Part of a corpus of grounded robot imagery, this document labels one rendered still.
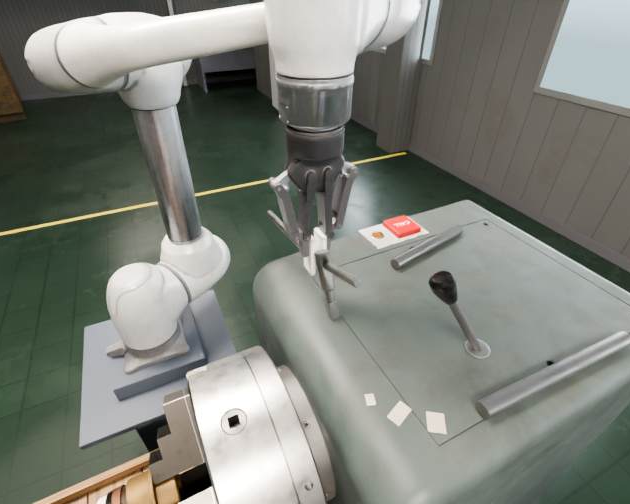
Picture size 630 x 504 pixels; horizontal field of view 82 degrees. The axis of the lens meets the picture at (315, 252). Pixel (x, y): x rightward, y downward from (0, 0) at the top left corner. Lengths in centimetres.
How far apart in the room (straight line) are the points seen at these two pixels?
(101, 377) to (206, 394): 77
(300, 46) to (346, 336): 39
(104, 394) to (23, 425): 113
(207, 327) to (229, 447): 82
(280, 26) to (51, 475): 200
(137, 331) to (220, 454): 64
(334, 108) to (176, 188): 66
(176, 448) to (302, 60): 54
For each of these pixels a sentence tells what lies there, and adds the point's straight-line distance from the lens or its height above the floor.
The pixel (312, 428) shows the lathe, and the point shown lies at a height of 118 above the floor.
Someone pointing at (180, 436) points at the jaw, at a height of 116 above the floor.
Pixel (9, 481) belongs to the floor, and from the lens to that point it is 222.
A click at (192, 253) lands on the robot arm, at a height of 107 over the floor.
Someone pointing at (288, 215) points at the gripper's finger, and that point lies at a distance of 50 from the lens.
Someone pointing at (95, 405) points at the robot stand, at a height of 75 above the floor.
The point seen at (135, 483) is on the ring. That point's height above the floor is 112.
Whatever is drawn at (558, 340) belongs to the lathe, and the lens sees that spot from 68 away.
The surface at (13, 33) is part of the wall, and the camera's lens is 843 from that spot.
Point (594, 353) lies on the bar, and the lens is 65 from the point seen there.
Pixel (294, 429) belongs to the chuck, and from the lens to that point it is 53.
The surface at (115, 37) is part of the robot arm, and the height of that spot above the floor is 163.
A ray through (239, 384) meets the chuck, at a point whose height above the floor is 124.
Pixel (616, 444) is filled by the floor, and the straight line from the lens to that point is 232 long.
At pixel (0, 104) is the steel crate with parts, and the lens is 720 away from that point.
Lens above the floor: 169
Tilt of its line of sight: 37 degrees down
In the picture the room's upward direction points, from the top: straight up
